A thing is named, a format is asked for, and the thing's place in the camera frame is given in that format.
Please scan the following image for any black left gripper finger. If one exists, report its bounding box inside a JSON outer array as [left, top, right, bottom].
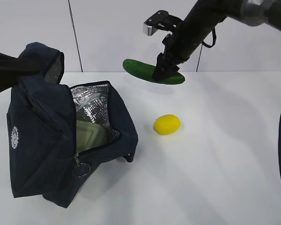
[[0, 48, 44, 93]]

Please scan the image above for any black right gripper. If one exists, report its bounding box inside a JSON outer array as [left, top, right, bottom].
[[152, 33, 194, 82]]

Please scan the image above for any green cucumber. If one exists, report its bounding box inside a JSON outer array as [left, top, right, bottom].
[[122, 59, 185, 85]]

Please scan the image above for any dark navy lunch bag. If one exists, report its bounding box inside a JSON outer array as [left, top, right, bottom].
[[7, 42, 138, 208]]

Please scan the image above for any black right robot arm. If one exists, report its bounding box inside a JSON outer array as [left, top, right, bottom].
[[144, 0, 281, 82]]

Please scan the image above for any yellow lemon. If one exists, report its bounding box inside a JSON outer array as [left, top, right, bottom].
[[154, 114, 181, 135]]

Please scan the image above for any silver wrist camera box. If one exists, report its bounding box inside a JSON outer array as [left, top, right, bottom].
[[143, 10, 182, 36]]

